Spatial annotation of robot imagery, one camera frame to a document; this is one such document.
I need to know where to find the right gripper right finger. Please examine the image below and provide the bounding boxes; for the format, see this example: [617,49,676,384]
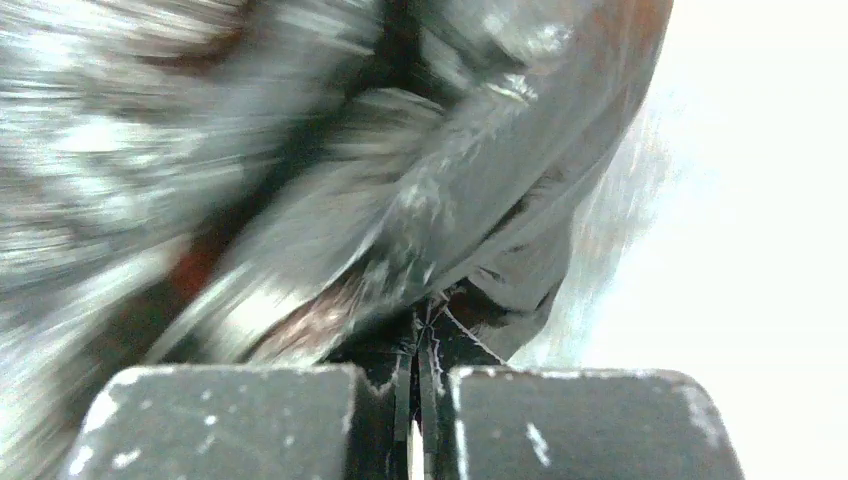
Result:
[417,312,743,480]

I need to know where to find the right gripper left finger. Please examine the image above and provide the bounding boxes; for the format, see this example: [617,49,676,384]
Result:
[59,353,411,479]

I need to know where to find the black trash bag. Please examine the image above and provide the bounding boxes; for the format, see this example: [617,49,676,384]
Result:
[1,1,674,479]

